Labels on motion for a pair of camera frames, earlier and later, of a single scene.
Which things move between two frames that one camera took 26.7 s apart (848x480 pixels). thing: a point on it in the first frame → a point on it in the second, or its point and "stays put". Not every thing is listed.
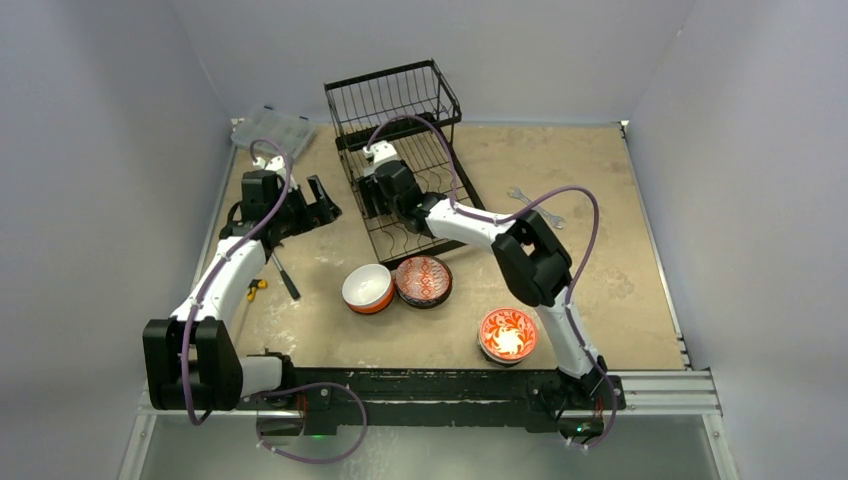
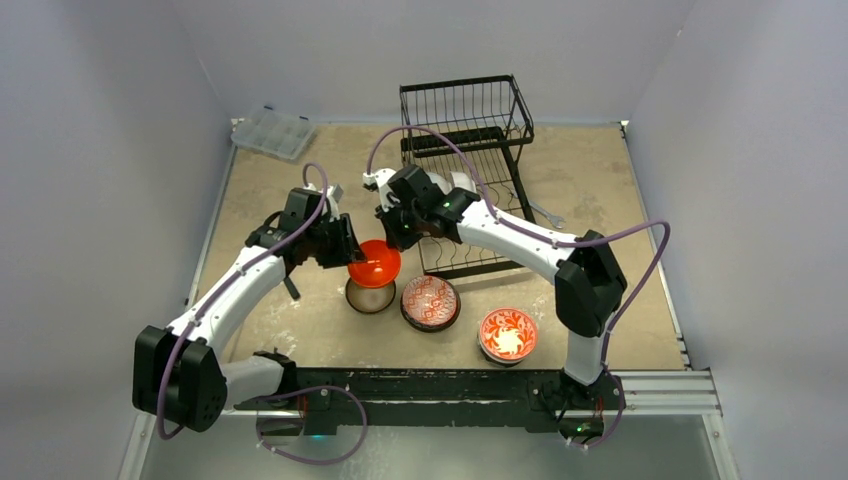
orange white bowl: x=368 y=289 → x=382 y=265
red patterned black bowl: x=423 y=282 → x=430 y=303
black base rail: x=538 y=399 stays put
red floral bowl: x=507 y=334 stays put
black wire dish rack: x=412 y=108 → x=463 y=128
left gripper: x=320 y=213 → x=348 y=250
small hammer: x=292 y=291 stays put
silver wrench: x=555 y=220 stays put
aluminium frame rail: x=673 y=394 stays put
